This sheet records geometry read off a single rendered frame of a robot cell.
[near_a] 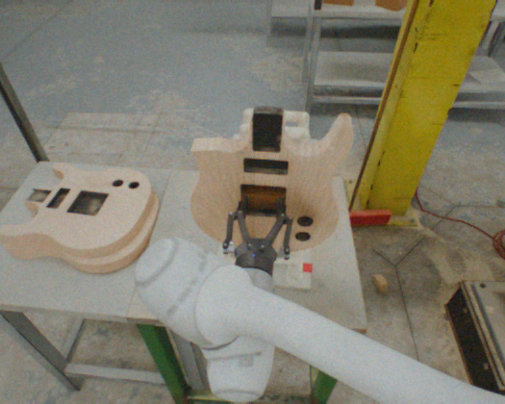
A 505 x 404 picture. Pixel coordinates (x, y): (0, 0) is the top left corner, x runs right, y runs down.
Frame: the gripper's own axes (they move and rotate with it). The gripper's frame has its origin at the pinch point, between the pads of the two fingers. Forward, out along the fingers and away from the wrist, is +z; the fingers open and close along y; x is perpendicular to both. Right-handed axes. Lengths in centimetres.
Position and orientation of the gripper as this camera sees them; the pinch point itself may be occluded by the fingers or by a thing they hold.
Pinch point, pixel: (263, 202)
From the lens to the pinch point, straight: 83.7
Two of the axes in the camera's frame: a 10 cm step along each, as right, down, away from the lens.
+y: 9.9, 0.8, -0.8
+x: 0.0, -7.0, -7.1
